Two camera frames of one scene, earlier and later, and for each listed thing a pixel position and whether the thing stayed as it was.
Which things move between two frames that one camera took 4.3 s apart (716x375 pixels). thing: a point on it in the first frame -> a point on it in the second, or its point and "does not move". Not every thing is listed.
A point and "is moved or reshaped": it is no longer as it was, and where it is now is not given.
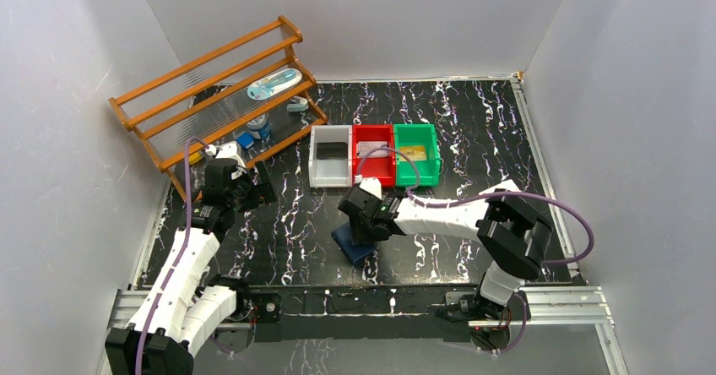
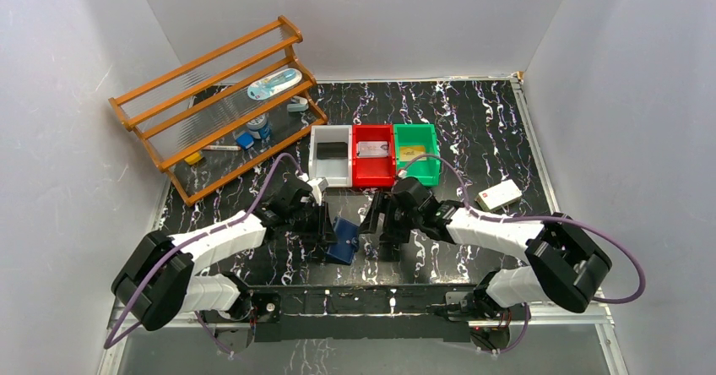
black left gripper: (255, 183) -> (325, 222)
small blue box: (245, 140) does not move
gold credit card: (414, 153) does not move
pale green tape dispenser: (298, 104) does not move
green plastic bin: (416, 134) does not move
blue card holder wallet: (343, 237) is moved or reshaped
